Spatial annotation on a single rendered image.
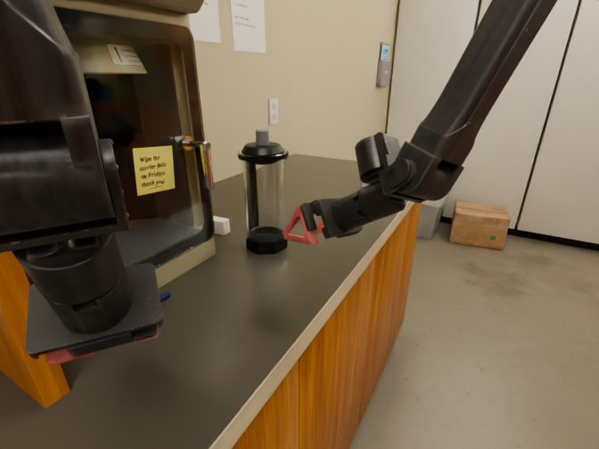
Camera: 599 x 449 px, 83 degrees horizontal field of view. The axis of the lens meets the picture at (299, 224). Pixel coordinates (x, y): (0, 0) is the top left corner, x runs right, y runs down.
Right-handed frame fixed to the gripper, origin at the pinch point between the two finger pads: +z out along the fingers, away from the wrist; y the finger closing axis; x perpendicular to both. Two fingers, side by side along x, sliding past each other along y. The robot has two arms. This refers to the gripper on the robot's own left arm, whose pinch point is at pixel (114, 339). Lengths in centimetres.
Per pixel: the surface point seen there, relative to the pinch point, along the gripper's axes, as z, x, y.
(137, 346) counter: 14.8, -4.2, -1.1
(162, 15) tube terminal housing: -15.4, -45.0, -12.3
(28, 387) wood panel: 11.1, -1.5, 11.0
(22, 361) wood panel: 5.8, -2.7, 10.0
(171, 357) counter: 12.5, -0.4, -5.4
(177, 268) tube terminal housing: 21.7, -20.5, -9.4
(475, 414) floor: 99, 32, -119
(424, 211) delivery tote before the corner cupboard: 143, -103, -220
